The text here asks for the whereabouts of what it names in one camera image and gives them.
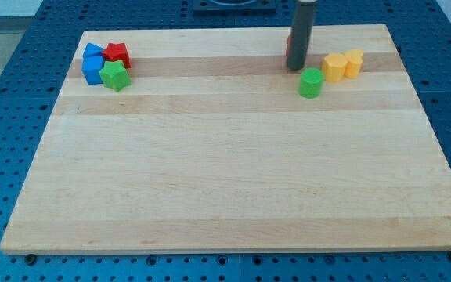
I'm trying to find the red cylinder block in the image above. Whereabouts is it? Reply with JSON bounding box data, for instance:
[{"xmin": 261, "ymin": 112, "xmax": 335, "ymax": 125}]
[{"xmin": 285, "ymin": 35, "xmax": 291, "ymax": 57}]

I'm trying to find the yellow heart block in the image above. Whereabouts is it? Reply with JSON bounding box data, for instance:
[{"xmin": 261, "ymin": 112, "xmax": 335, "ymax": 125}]
[{"xmin": 344, "ymin": 49, "xmax": 364, "ymax": 78}]

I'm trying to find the wooden board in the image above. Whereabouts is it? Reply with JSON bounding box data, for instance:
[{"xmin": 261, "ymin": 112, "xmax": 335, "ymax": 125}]
[{"xmin": 0, "ymin": 24, "xmax": 451, "ymax": 255}]

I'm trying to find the green cylinder block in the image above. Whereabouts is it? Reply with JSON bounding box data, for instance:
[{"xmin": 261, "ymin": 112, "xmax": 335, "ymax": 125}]
[{"xmin": 298, "ymin": 68, "xmax": 324, "ymax": 99}]

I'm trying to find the green star block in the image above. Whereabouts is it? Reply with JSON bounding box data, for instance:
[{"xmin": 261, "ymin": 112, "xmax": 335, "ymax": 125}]
[{"xmin": 99, "ymin": 60, "xmax": 132, "ymax": 92}]

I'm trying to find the yellow hexagon block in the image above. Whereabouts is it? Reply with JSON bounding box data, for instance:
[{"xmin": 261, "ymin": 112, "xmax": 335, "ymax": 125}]
[{"xmin": 322, "ymin": 52, "xmax": 348, "ymax": 82}]

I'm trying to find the red star block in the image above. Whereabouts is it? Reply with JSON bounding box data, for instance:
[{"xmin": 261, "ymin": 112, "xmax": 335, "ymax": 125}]
[{"xmin": 101, "ymin": 42, "xmax": 132, "ymax": 69}]

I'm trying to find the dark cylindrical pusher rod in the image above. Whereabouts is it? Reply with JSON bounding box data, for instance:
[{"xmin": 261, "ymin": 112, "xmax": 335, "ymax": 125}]
[{"xmin": 286, "ymin": 0, "xmax": 319, "ymax": 71}]

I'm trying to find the blue cube block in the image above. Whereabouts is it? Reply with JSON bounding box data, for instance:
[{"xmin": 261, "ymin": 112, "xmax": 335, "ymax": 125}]
[{"xmin": 81, "ymin": 56, "xmax": 104, "ymax": 85}]

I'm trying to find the blue triangle block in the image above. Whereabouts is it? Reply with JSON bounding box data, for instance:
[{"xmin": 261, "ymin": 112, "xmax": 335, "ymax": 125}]
[{"xmin": 82, "ymin": 42, "xmax": 104, "ymax": 58}]

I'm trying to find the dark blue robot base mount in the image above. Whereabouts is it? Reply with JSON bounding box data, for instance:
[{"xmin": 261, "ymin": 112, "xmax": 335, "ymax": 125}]
[{"xmin": 193, "ymin": 0, "xmax": 276, "ymax": 14}]

